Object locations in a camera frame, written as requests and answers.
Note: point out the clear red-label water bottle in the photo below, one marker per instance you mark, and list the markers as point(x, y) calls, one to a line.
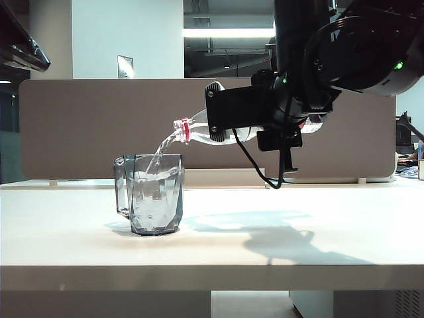
point(196, 133)

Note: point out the long white ceiling light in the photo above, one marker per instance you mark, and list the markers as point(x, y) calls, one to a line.
point(228, 33)

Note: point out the small wooden box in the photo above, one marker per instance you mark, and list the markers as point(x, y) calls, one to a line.
point(421, 169)

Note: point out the silver wall plaque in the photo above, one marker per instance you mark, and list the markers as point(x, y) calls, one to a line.
point(125, 67)

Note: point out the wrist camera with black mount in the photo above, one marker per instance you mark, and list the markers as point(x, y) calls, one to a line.
point(238, 109)

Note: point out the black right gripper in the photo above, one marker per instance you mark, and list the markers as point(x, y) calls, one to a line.
point(291, 99)

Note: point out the grey cabinet under table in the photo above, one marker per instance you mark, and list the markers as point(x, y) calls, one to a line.
point(364, 304)

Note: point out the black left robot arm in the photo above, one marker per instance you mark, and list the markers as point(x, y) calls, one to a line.
point(20, 43)

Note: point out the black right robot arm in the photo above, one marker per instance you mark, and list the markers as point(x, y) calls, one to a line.
point(361, 49)

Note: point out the black ceiling spotlight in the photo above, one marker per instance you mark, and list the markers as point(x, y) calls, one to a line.
point(226, 65)

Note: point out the brown desk divider panel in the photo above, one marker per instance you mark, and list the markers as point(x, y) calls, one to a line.
point(99, 126)

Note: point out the grey transparent faceted mug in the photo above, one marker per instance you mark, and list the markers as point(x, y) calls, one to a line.
point(155, 198)

